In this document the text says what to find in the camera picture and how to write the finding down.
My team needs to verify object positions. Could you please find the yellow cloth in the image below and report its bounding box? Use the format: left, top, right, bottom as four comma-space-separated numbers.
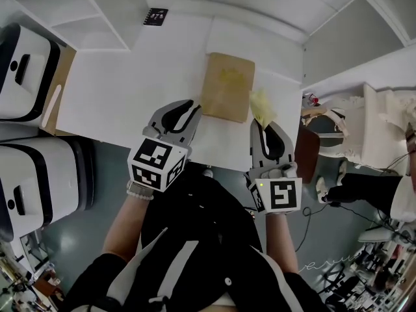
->
248, 88, 279, 129

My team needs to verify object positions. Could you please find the white black robot machine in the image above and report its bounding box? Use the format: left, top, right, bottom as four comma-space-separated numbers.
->
0, 136, 97, 240
0, 23, 62, 123

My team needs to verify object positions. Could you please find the white bead bracelet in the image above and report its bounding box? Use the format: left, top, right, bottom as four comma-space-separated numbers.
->
126, 189, 155, 202

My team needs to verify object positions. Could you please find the grey watch band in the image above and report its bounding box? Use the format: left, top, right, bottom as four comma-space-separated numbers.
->
127, 180, 153, 194

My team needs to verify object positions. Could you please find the white coiled cable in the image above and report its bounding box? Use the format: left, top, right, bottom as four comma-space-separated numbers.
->
298, 253, 358, 272

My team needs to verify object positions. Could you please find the white ornate vanity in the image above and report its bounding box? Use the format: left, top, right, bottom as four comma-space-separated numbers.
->
320, 81, 416, 175

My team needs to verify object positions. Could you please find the cardboard box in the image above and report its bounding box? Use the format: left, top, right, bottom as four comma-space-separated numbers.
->
40, 44, 77, 138

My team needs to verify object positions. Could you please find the cream ornate chair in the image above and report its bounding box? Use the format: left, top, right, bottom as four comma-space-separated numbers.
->
300, 105, 350, 157

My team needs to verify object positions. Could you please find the black office chair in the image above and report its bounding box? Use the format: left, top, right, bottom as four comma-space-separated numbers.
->
324, 271, 368, 305

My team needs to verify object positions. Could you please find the person in black shirt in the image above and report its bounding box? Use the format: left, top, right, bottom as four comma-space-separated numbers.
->
64, 166, 326, 312

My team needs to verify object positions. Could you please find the white desk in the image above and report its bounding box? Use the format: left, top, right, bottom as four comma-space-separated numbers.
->
55, 14, 305, 174

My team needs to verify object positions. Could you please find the person's right forearm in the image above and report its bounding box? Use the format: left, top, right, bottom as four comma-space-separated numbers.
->
265, 213, 299, 274

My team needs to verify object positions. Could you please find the person's left forearm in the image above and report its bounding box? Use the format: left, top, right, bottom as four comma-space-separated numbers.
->
103, 193, 153, 263

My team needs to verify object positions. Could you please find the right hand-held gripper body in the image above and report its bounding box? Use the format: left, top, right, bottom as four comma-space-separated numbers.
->
245, 161, 304, 215

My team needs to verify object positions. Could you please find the brown notebook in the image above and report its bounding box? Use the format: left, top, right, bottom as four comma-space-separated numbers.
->
198, 52, 256, 124

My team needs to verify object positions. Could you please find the white shelf unit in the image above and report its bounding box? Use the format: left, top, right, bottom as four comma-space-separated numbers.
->
11, 0, 149, 52

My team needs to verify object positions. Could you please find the black floor cable with adapter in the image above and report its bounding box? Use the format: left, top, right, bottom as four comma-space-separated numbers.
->
294, 201, 416, 253

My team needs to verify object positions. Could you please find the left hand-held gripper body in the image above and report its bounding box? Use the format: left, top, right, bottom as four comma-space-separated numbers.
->
127, 125, 193, 193

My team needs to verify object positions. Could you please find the small black spiral notebook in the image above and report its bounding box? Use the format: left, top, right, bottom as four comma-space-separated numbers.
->
142, 7, 169, 27

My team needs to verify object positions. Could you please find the brown wooden stool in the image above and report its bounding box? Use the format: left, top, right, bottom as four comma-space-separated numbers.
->
294, 127, 321, 185

